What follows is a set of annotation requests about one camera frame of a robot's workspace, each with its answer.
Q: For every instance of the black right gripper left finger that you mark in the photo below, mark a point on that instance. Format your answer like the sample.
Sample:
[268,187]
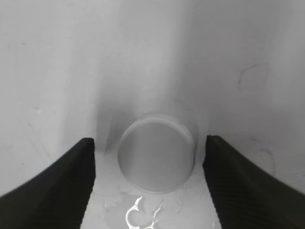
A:
[57,197]

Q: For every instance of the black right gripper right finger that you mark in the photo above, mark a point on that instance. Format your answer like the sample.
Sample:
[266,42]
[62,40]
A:
[245,196]

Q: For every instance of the white screw cap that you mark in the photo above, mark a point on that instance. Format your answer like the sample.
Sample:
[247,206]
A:
[156,153]

